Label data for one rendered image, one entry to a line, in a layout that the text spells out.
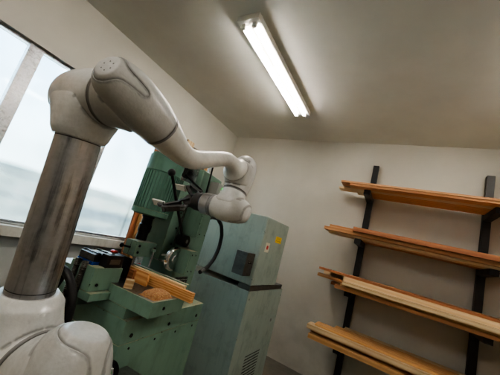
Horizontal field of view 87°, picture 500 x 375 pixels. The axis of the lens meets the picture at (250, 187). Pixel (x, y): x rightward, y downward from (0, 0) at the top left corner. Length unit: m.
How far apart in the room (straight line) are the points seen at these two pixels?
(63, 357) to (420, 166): 3.28
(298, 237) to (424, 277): 1.32
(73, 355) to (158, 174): 0.86
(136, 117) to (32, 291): 0.45
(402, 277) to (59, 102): 3.03
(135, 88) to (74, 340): 0.51
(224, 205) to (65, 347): 0.61
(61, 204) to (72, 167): 0.09
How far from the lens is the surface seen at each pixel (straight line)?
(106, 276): 1.24
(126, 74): 0.61
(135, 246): 1.35
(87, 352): 0.68
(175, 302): 1.24
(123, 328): 1.22
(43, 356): 0.69
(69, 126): 0.73
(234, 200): 1.00
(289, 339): 3.44
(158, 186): 1.32
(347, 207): 3.29
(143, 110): 0.62
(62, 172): 0.73
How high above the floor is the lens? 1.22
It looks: 11 degrees up
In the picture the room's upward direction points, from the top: 16 degrees clockwise
